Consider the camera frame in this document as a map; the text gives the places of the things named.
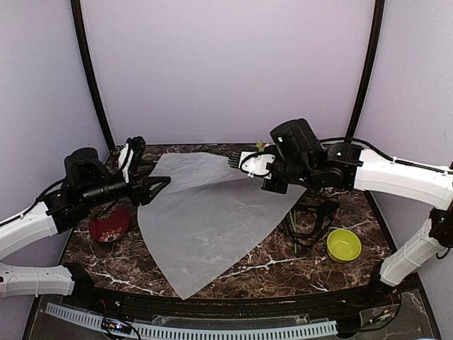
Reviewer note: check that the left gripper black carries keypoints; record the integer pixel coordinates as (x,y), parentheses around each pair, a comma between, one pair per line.
(142,193)

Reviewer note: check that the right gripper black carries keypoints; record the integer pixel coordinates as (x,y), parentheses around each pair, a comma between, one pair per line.
(275,188)

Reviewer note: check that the black ribbon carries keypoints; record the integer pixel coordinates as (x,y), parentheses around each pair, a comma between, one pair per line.
(324,212)

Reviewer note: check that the translucent white wrapping paper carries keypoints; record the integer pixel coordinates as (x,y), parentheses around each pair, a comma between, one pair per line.
(207,218)

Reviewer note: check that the white fake rose stem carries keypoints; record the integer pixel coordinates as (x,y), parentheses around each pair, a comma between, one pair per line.
(260,146)

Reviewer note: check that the pink peony fake stem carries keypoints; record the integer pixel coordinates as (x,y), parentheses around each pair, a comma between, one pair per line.
(293,222)

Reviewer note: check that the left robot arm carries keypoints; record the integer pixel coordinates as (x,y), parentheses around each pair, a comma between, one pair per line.
(60,207)

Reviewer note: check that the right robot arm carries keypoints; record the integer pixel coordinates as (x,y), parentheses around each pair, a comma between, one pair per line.
(298,157)

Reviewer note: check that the red floral dish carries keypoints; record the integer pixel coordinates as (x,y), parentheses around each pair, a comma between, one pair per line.
(111,226)

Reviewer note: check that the yellow-green bowl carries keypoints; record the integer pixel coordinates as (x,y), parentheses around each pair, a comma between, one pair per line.
(343,246)

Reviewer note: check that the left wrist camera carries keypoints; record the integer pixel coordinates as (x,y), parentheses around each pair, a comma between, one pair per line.
(130,157)

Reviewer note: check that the black front rail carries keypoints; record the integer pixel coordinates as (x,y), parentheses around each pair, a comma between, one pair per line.
(235,297)

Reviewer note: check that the right black frame post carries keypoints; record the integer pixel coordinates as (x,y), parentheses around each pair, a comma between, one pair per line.
(372,45)

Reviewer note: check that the black frame post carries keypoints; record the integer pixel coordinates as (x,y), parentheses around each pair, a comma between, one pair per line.
(82,39)
(372,45)

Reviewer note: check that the left black frame post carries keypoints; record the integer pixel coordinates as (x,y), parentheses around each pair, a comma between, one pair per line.
(82,39)

